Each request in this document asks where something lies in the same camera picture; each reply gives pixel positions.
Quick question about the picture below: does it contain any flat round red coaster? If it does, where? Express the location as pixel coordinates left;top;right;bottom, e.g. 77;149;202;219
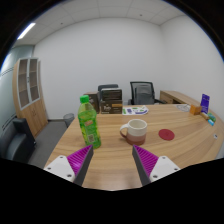
158;128;176;141

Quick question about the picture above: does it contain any ceiling light panel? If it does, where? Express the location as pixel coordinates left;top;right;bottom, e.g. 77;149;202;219
16;22;37;41

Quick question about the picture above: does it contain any white and brown mug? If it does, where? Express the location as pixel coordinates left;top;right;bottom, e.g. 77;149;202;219
119;118;148;146

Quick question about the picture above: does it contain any green drink bottle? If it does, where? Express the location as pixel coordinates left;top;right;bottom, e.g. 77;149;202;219
77;94;102;150

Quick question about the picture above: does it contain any upright purple box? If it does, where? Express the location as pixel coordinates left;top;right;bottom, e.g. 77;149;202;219
200;93;211;115

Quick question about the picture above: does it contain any black mesh office chair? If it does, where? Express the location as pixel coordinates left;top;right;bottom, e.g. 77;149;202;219
128;81;167;106

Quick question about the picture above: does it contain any small dark brown box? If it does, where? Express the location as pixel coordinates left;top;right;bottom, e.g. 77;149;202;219
83;91;101;114

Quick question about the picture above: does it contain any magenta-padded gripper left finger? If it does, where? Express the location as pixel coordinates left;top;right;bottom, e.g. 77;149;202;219
43;144;95;187

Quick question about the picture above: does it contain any grey waste bin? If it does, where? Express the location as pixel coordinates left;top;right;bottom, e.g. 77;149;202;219
62;112;76;129

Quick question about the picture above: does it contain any black sofa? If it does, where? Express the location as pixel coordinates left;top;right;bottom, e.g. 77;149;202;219
0;117;37;164

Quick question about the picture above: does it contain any orange wooden box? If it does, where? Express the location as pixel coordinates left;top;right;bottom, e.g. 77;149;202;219
189;104;203;116

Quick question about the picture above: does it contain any wooden side desk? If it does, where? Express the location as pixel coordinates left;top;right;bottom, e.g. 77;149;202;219
159;89;201;106

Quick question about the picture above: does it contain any wooden shelf cabinet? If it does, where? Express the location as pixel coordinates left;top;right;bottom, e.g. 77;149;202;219
12;57;49;138

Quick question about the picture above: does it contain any white printed sheet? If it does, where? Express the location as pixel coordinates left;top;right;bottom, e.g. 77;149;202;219
122;105;150;116

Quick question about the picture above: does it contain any dark brown cardboard box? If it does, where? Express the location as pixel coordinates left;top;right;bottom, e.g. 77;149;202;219
99;99;124;115

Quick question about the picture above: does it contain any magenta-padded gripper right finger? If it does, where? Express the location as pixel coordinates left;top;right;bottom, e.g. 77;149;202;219
132;144;181;187

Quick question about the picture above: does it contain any small tan box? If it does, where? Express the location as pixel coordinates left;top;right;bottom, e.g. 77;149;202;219
199;111;210;121

